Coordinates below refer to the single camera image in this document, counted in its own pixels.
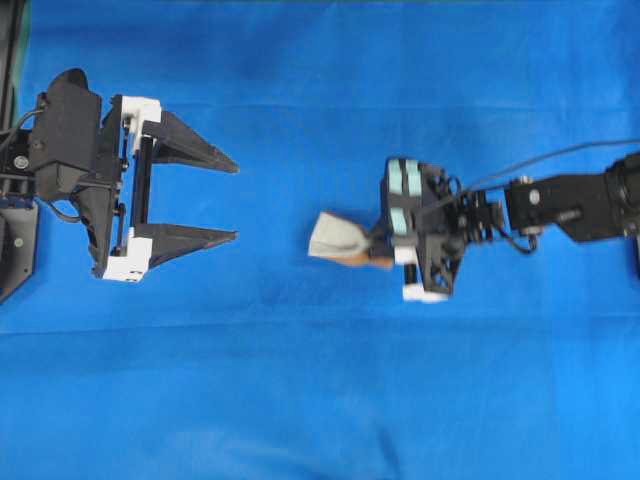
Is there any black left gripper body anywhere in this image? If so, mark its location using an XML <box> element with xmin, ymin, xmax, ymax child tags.
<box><xmin>79</xmin><ymin>95</ymin><xmax>163</xmax><ymax>283</ymax></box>

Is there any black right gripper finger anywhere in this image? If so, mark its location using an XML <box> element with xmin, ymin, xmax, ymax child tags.
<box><xmin>368</xmin><ymin>247</ymin><xmax>395</xmax><ymax>268</ymax></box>
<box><xmin>368</xmin><ymin>224</ymin><xmax>393</xmax><ymax>246</ymax></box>

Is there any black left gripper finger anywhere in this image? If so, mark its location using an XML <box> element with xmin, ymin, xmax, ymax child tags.
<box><xmin>147</xmin><ymin>224</ymin><xmax>237</xmax><ymax>268</ymax></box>
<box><xmin>149</xmin><ymin>111</ymin><xmax>240</xmax><ymax>174</ymax></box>

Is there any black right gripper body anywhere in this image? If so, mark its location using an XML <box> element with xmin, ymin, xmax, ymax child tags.
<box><xmin>393</xmin><ymin>162</ymin><xmax>465</xmax><ymax>303</ymax></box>

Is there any white and brown sponge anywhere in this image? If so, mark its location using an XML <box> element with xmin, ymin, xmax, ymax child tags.
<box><xmin>307</xmin><ymin>211</ymin><xmax>375</xmax><ymax>267</ymax></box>

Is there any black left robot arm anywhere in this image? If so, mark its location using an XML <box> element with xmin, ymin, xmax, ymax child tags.
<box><xmin>1</xmin><ymin>87</ymin><xmax>239</xmax><ymax>283</ymax></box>

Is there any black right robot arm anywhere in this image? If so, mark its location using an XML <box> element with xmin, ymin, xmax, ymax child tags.
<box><xmin>366</xmin><ymin>153</ymin><xmax>639</xmax><ymax>303</ymax></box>

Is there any blue table cloth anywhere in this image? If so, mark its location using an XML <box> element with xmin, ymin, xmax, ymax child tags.
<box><xmin>1</xmin><ymin>1</ymin><xmax>639</xmax><ymax>479</ymax></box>

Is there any black taped right wrist camera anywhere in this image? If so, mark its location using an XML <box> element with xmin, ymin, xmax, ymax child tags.
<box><xmin>381</xmin><ymin>157</ymin><xmax>423</xmax><ymax>247</ymax></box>

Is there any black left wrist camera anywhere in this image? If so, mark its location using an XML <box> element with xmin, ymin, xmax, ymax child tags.
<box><xmin>28</xmin><ymin>68</ymin><xmax>102</xmax><ymax>202</ymax></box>

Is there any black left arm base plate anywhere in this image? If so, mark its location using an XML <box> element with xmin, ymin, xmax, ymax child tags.
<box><xmin>1</xmin><ymin>203</ymin><xmax>40</xmax><ymax>303</ymax></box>

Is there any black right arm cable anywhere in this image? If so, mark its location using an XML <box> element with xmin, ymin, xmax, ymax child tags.
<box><xmin>439</xmin><ymin>140</ymin><xmax>640</xmax><ymax>211</ymax></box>

